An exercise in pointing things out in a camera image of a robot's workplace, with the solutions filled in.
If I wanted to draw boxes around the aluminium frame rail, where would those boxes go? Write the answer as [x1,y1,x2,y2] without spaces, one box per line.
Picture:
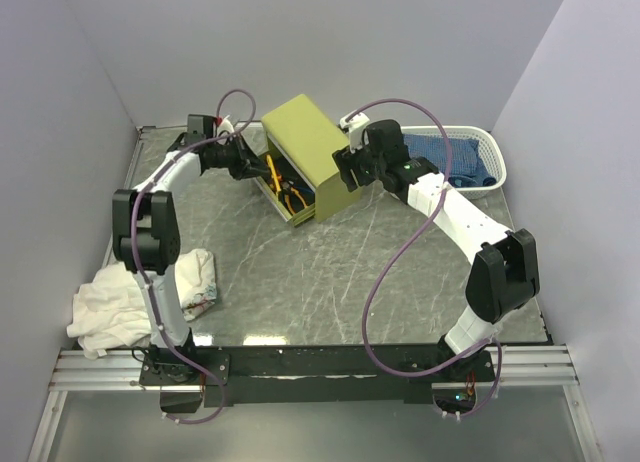
[49,344,578,392]

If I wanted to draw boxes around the green metal drawer cabinet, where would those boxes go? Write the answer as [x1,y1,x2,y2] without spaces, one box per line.
[256,94,362,227]

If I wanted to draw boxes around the yellow utility knife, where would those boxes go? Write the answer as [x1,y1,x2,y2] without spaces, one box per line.
[265,154,281,197]

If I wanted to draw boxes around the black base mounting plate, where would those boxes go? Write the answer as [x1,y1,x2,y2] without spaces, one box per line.
[139,344,496,414]

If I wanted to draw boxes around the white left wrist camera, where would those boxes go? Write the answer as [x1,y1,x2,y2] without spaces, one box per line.
[215,116,234,136]

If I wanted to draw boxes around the white cloth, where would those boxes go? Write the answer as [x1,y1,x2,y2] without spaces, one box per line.
[66,248,217,360]

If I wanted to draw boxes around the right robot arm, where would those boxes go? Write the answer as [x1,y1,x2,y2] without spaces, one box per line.
[332,113,540,381]

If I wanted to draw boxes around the white plastic basket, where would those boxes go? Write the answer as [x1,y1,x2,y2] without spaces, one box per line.
[402,126,507,200]

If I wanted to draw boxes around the yellow black pliers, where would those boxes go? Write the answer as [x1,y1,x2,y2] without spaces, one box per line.
[280,187,308,215]

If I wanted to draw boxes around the orange black pliers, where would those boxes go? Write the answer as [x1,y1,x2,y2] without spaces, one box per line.
[280,180,299,194]

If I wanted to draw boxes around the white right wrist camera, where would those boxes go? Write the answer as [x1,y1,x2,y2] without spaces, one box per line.
[338,112,370,153]

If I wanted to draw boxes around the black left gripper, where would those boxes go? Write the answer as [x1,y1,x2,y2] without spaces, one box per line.
[209,133,273,181]

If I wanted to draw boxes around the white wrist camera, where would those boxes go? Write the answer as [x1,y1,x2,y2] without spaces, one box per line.
[215,116,234,136]
[338,112,370,153]

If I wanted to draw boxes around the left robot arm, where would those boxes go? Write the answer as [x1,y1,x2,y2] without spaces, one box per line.
[112,115,269,384]

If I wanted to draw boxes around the blue checkered cloth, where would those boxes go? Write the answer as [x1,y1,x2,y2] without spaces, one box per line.
[404,133,496,189]

